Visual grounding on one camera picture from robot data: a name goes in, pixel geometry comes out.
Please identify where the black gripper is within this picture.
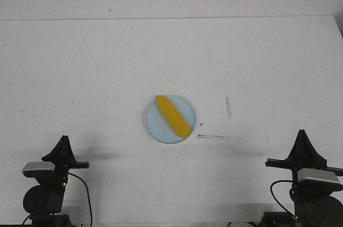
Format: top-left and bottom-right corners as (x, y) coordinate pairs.
(42, 135), (90, 184)
(265, 129), (342, 177)

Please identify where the light blue round plate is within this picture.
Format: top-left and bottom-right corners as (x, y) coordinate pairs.
(144, 94), (196, 144)

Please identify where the yellow toy corn cob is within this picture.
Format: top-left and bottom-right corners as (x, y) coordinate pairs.
(155, 95), (191, 137)

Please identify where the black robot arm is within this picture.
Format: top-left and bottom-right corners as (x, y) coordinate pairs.
(259, 129), (342, 226)
(22, 135), (93, 226)

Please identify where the clear tape strip vertical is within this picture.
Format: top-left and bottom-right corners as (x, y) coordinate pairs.
(225, 97), (232, 119)

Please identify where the clear tape strip horizontal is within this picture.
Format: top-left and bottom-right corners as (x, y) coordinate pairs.
(197, 134), (230, 140)

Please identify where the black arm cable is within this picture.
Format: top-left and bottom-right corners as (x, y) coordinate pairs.
(270, 180), (297, 218)
(67, 173), (93, 226)

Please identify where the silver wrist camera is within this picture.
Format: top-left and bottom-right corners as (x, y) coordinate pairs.
(22, 162), (55, 178)
(297, 168), (342, 192)

